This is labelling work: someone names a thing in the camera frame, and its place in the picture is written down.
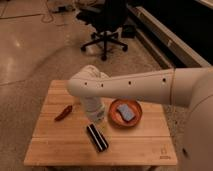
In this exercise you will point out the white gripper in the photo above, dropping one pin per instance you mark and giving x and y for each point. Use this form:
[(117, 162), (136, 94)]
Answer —
[(97, 115)]

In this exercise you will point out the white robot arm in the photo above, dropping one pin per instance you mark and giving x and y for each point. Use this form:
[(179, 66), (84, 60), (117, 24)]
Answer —
[(187, 87)]

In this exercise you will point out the black whiteboard eraser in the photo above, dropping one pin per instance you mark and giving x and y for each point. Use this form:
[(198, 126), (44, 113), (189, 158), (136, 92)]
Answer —
[(97, 138)]

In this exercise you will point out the orange round bowl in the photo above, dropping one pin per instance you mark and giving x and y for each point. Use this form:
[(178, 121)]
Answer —
[(116, 118)]

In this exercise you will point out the blue sponge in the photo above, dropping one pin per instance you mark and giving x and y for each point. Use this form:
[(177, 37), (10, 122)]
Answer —
[(126, 113)]

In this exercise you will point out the red chili pepper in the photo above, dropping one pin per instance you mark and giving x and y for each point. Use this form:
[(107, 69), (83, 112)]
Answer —
[(64, 113)]

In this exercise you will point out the wooden table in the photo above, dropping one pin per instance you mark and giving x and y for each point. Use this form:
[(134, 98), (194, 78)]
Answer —
[(63, 136)]

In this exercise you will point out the black office chair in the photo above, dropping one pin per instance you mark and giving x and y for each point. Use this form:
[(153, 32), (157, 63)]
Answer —
[(106, 19)]

